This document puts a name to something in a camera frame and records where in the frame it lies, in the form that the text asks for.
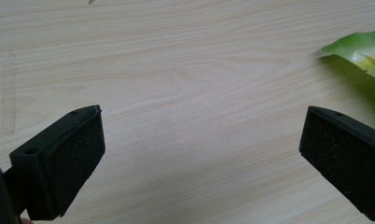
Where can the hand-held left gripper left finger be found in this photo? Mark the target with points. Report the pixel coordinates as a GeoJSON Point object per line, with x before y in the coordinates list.
{"type": "Point", "coordinates": [61, 155]}

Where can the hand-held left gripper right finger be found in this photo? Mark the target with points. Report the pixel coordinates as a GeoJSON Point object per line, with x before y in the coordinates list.
{"type": "Point", "coordinates": [344, 149]}

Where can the green snack packet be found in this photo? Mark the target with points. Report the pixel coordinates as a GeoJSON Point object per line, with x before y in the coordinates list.
{"type": "Point", "coordinates": [364, 53]}

